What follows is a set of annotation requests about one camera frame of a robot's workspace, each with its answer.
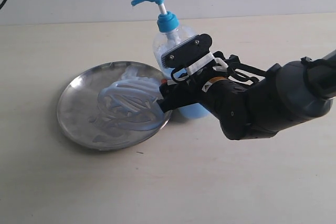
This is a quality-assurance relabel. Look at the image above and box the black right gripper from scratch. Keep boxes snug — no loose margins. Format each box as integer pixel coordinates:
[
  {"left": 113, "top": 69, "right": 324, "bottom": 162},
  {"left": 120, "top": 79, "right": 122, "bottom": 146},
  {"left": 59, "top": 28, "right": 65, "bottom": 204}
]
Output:
[{"left": 157, "top": 74, "right": 249, "bottom": 132}]

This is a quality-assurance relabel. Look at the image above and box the blue liquid soap pump bottle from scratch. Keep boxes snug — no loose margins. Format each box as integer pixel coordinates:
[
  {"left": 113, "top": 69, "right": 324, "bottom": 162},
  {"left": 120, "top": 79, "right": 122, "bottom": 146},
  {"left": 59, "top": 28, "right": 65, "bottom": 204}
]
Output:
[{"left": 131, "top": 0, "right": 212, "bottom": 119}]

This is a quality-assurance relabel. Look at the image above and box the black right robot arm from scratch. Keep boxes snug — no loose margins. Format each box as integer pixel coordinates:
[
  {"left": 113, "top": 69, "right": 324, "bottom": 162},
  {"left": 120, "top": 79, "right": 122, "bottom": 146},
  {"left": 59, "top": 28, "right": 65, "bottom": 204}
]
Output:
[{"left": 158, "top": 51, "right": 335, "bottom": 140}]

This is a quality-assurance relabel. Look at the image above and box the smeared light blue paste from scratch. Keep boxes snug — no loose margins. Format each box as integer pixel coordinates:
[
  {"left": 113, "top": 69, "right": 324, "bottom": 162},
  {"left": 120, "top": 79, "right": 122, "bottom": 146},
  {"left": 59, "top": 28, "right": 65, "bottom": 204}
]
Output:
[{"left": 88, "top": 67, "right": 166, "bottom": 141}]

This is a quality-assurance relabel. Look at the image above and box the round stainless steel plate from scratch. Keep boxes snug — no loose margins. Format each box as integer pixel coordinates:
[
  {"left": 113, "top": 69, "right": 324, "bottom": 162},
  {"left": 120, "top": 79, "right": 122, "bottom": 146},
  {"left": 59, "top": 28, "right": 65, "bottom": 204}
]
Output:
[{"left": 57, "top": 61, "right": 171, "bottom": 151}]

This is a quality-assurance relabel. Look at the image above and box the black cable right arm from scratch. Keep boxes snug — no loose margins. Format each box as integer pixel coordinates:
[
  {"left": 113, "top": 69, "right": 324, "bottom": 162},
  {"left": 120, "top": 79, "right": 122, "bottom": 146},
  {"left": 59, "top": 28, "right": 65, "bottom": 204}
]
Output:
[{"left": 214, "top": 50, "right": 267, "bottom": 86}]

